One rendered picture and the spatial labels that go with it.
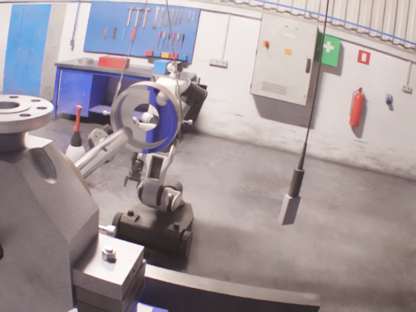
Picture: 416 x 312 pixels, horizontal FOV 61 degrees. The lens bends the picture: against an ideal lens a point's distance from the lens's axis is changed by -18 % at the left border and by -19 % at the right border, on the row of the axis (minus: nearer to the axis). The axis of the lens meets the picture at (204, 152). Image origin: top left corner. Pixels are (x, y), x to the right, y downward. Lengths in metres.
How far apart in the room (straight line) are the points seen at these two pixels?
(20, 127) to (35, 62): 5.73
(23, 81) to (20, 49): 0.55
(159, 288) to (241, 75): 4.87
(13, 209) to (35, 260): 0.13
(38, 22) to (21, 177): 5.76
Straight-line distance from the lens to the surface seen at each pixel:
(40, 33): 6.50
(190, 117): 2.80
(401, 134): 6.35
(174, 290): 1.31
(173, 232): 2.95
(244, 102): 5.99
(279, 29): 5.57
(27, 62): 6.66
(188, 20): 5.99
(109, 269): 0.90
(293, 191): 1.66
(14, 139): 0.91
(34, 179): 0.87
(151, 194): 2.78
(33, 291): 1.01
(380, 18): 6.14
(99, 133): 2.33
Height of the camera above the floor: 1.64
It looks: 18 degrees down
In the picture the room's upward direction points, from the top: 9 degrees clockwise
